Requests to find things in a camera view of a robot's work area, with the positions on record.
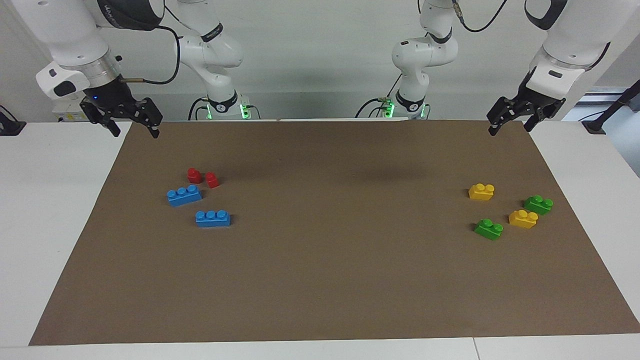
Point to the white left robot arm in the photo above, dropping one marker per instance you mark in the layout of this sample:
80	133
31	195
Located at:
570	50

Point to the black table clamp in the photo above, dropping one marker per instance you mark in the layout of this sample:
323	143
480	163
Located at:
10	127

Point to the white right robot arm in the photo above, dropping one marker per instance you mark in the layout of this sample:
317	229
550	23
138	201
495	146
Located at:
75	40

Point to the yellow two-stud brick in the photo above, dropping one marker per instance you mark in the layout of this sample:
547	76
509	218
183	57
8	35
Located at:
481	192
523	220

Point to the black stand with pole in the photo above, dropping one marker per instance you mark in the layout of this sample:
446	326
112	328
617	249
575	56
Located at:
612	107

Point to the red one-stud brick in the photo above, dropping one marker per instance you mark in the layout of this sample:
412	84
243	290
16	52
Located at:
213	180
194	175

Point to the green two-stud brick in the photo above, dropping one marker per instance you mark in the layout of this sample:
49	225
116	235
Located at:
488	230
538	205

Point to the blue three-stud brick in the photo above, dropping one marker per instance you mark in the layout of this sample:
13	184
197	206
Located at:
184	196
212	220

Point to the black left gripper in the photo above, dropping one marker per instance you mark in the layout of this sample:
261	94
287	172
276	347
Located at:
532	97

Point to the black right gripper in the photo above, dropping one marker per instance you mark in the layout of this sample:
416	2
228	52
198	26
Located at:
107	100

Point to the white power strip box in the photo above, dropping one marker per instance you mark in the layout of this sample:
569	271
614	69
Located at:
67	107

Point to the brown table mat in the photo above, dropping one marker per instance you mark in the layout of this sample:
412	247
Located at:
320	275

